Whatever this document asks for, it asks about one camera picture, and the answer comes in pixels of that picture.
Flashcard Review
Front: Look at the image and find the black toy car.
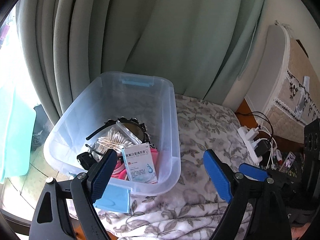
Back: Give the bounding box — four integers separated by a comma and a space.
76, 152, 98, 171

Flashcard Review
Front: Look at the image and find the pink hair ties bundle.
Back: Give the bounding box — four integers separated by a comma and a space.
111, 147, 158, 181

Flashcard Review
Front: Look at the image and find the cotton swabs bag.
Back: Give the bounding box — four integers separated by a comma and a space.
95, 128, 135, 155

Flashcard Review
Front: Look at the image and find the blue white medicine box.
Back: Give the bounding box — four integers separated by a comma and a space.
122, 143, 157, 184

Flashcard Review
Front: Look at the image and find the black headband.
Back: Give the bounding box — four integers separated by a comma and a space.
86, 117, 151, 143

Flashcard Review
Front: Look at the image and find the black power adapter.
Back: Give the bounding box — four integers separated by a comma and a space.
254, 138, 271, 157

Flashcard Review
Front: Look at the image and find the white charger plug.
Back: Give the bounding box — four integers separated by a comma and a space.
245, 127, 259, 141

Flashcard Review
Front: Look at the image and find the white power strip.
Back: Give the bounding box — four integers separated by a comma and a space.
238, 126, 263, 165

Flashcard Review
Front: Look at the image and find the floral grey white blanket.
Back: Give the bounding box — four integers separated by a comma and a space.
67, 93, 258, 240

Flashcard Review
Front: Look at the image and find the padded beige headboard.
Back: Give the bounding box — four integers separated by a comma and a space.
246, 21, 320, 145

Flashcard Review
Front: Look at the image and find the clear plastic storage bin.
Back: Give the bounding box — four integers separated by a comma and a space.
43, 72, 181, 213

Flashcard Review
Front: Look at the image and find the grey-green curtain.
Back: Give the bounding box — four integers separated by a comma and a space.
16, 0, 264, 123

